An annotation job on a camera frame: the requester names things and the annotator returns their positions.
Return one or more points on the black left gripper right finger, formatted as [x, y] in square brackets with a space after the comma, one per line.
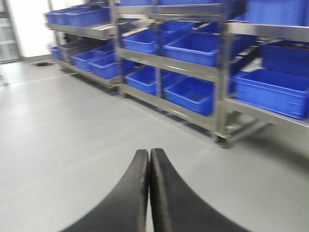
[176, 207]

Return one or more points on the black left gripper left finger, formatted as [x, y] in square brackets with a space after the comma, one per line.
[125, 208]

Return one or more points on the steel shelf rack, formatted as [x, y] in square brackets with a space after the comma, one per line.
[282, 35]
[88, 38]

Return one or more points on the left steel shelf rack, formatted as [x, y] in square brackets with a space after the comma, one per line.
[88, 38]

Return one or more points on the blue plastic bin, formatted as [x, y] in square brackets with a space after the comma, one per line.
[144, 79]
[145, 41]
[279, 92]
[108, 67]
[82, 17]
[203, 48]
[193, 94]

